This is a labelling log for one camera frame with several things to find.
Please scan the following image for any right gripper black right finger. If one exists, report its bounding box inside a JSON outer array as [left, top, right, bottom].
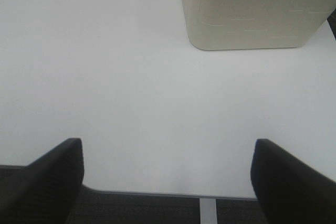
[[250, 139, 335, 223]]

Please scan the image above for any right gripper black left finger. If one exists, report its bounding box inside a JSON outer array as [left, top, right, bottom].
[[1, 138, 84, 223]]

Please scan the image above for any white table leg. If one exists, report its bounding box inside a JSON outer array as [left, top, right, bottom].
[[199, 198, 217, 224]]

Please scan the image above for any beige plastic basket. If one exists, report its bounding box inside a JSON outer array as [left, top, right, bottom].
[[182, 0, 335, 50]]

